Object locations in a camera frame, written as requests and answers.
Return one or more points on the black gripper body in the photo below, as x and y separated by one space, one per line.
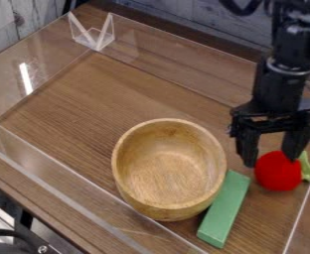
277 108

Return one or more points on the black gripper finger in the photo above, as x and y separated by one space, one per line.
294 142
246 145

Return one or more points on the red plush strawberry toy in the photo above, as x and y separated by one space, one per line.
278 174

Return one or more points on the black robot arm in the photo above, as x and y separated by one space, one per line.
290 29

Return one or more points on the wooden bowl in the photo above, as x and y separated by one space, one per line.
168 166

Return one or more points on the green rectangular block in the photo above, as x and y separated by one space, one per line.
216 223

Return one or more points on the clear acrylic enclosure wall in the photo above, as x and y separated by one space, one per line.
69 100

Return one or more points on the clear acrylic corner bracket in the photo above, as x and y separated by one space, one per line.
93 38

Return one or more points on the black metal table frame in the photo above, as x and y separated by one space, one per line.
36 244

